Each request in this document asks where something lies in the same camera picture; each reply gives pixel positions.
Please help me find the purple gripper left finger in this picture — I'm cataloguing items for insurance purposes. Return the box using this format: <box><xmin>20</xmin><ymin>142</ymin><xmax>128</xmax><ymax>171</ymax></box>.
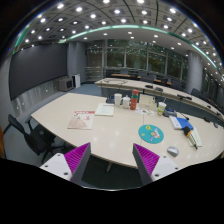
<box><xmin>41</xmin><ymin>143</ymin><xmax>91</xmax><ymax>184</ymax></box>

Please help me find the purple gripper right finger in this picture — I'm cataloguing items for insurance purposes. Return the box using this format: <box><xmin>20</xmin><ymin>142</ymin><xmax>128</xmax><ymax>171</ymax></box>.
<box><xmin>132</xmin><ymin>143</ymin><xmax>183</xmax><ymax>186</ymax></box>

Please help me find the round teal mouse pad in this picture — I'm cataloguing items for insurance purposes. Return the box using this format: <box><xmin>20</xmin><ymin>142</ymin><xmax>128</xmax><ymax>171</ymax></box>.
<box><xmin>138</xmin><ymin>124</ymin><xmax>164</xmax><ymax>144</ymax></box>

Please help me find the grey computer mouse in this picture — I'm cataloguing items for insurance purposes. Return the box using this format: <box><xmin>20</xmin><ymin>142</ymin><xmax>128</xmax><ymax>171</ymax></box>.
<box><xmin>167</xmin><ymin>146</ymin><xmax>179</xmax><ymax>157</ymax></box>

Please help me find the black office chair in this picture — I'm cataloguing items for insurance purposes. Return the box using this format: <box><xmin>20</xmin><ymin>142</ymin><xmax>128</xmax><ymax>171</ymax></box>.
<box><xmin>5</xmin><ymin>114</ymin><xmax>65</xmax><ymax>163</ymax></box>

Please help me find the red and white magazine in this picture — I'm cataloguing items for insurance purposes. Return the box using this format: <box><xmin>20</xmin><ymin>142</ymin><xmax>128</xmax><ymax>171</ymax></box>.
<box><xmin>67</xmin><ymin>110</ymin><xmax>95</xmax><ymax>130</ymax></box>

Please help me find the colourful leaflet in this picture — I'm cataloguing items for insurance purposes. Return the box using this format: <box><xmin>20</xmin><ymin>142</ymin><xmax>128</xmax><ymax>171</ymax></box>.
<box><xmin>136</xmin><ymin>108</ymin><xmax>155</xmax><ymax>117</ymax></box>

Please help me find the green and white cup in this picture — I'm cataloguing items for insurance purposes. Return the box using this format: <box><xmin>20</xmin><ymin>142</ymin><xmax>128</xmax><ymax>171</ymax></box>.
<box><xmin>157</xmin><ymin>102</ymin><xmax>167</xmax><ymax>116</ymax></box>

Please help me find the white lidded mug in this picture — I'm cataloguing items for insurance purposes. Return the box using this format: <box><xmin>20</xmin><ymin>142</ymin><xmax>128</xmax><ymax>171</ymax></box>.
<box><xmin>122</xmin><ymin>96</ymin><xmax>130</xmax><ymax>109</ymax></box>

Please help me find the white booklet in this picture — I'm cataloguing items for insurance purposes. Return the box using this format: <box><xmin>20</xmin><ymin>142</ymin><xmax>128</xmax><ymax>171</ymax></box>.
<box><xmin>95</xmin><ymin>103</ymin><xmax>114</xmax><ymax>116</ymax></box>

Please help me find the red thermos bottle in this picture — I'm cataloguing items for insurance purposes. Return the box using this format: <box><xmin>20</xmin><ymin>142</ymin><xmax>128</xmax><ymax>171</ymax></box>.
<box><xmin>130</xmin><ymin>89</ymin><xmax>139</xmax><ymax>110</ymax></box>

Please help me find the white paper cup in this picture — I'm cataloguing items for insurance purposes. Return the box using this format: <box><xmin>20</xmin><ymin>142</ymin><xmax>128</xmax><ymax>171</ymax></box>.
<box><xmin>114</xmin><ymin>93</ymin><xmax>122</xmax><ymax>107</ymax></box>

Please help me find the long rear conference table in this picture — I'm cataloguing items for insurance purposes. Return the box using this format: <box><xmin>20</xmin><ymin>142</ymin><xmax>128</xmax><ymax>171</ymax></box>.
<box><xmin>95</xmin><ymin>78</ymin><xmax>224</xmax><ymax>121</ymax></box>

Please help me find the grey box cabinet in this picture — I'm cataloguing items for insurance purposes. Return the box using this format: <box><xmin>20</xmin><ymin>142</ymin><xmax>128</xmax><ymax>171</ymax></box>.
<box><xmin>58</xmin><ymin>78</ymin><xmax>73</xmax><ymax>92</ymax></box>

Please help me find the dark wall screen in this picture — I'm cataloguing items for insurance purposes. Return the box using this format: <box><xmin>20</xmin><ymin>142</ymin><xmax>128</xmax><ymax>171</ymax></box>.
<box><xmin>9</xmin><ymin>44</ymin><xmax>67</xmax><ymax>100</ymax></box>

